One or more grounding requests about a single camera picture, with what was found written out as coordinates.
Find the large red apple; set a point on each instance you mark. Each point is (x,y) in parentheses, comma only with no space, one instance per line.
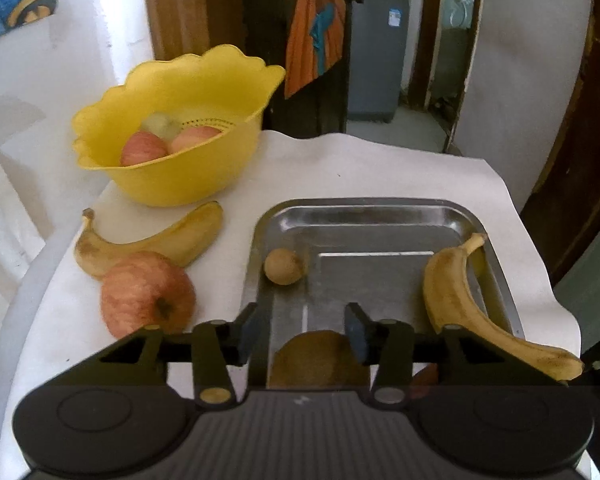
(145,290)

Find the wooden door frame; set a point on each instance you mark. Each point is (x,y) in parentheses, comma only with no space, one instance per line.
(180,5)

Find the large yellow banana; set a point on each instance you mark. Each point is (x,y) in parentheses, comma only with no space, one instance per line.
(450,290)

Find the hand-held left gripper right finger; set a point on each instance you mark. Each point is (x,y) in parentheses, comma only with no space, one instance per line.
(357,332)

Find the dark wooden door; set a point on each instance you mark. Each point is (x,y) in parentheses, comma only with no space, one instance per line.
(580,160)

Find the small spotted banana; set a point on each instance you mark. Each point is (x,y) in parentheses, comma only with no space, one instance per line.
(180,245)

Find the orange hanging cloth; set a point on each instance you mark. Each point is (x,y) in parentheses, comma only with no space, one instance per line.
(312,35)

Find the large brown kiwi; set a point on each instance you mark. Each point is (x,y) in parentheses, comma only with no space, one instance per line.
(315,360)

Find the metal tray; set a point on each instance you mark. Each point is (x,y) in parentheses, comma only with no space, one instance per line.
(370,240)

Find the small brown kiwi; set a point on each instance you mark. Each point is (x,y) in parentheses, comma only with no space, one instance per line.
(284,267)

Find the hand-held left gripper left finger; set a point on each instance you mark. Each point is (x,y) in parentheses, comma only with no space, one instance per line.
(247,335)

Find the white printed table cover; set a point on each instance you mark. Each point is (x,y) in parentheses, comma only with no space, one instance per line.
(380,170)

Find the yellow plastic colander bowl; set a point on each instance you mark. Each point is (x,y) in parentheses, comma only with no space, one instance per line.
(180,180)

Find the green fruit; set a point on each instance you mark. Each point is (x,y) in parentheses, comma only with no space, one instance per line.
(160,125)

